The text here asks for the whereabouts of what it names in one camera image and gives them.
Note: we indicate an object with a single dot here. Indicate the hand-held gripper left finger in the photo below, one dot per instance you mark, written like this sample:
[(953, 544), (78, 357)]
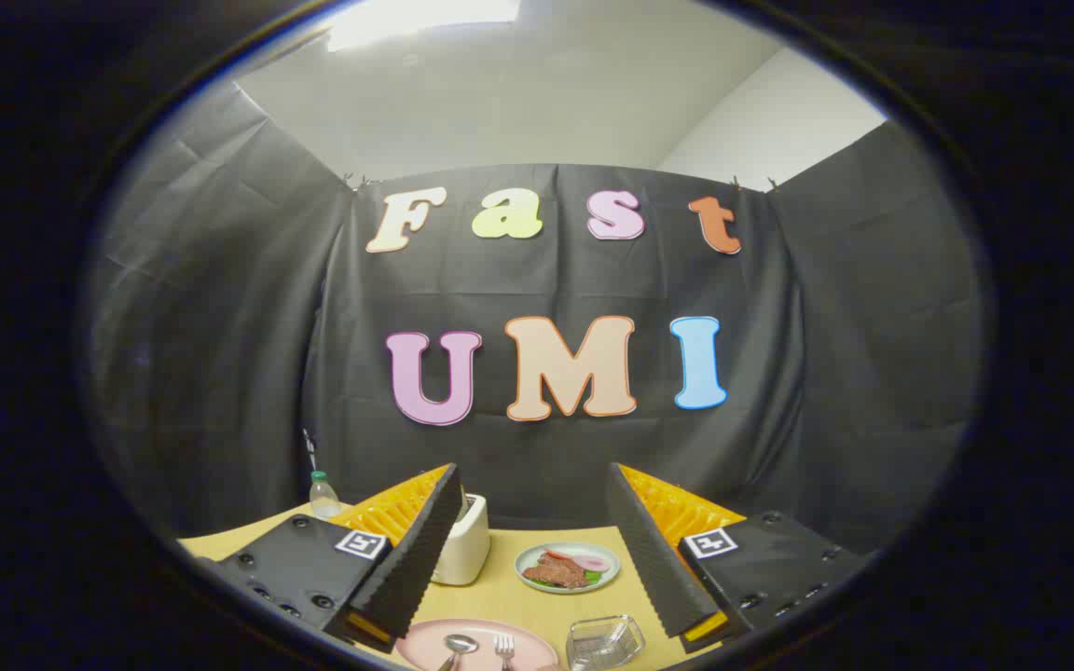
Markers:
[(416, 559)]

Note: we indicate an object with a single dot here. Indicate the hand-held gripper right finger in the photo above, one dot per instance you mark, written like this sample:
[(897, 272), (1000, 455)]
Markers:
[(654, 559)]

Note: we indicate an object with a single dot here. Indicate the cream white toaster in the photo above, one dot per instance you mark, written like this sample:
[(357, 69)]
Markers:
[(464, 550)]

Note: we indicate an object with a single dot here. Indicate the pink ham slice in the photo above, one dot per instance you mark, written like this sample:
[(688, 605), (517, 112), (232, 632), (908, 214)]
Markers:
[(593, 563)]

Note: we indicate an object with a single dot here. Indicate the pink round plate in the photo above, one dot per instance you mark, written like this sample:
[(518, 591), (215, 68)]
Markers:
[(476, 629)]

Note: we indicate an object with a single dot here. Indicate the brown meat slice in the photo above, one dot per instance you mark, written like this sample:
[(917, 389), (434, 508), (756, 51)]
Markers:
[(554, 571)]

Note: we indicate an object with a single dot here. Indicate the clear plastic water bottle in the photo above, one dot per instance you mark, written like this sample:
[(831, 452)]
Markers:
[(323, 499)]

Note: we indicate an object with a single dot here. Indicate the pale green food plate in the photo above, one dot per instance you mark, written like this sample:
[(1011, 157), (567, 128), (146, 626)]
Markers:
[(537, 587)]

